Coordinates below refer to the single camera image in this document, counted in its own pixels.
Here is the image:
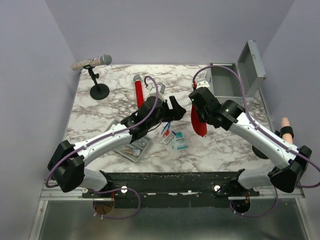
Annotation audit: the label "teal white wipe packet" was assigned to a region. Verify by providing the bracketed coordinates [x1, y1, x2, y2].
[171, 132, 189, 150]

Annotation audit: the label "black microphone stand left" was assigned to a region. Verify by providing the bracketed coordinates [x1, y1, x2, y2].
[83, 64, 110, 101]

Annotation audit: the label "red first aid pouch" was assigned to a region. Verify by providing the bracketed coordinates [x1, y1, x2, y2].
[190, 105, 208, 137]

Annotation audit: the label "grey metal medicine case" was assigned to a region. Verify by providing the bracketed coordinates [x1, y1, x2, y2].
[205, 40, 267, 104]

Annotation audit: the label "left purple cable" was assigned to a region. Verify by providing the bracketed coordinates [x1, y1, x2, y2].
[44, 75, 161, 220]

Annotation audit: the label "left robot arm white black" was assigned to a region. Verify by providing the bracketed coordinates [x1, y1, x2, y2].
[47, 96, 186, 198]

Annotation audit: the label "red glitter microphone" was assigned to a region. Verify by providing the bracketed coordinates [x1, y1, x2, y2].
[133, 75, 144, 108]

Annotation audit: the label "black mounting rail base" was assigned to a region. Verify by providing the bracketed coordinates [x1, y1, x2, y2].
[51, 169, 261, 210]

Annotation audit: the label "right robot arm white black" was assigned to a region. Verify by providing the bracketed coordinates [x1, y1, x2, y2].
[188, 87, 312, 196]

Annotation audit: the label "cotton swabs bag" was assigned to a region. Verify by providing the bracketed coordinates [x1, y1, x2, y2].
[122, 147, 141, 157]

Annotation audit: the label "small sachet packet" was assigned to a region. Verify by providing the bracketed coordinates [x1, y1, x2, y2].
[162, 132, 175, 145]

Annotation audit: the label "grey plastic divided tray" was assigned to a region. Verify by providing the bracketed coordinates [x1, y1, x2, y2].
[103, 119, 153, 163]

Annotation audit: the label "blue plastic tweezers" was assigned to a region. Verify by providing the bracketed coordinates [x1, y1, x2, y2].
[161, 121, 171, 134]

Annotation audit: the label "red small scissors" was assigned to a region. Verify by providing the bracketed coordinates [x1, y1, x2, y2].
[162, 130, 170, 138]

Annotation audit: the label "tape roll in wrapper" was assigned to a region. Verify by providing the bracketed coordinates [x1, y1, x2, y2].
[139, 139, 146, 147]

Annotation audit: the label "silver glitter microphone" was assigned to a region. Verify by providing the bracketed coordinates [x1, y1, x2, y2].
[71, 54, 113, 71]

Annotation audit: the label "beige microphone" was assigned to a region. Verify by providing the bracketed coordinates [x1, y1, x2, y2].
[280, 117, 294, 144]

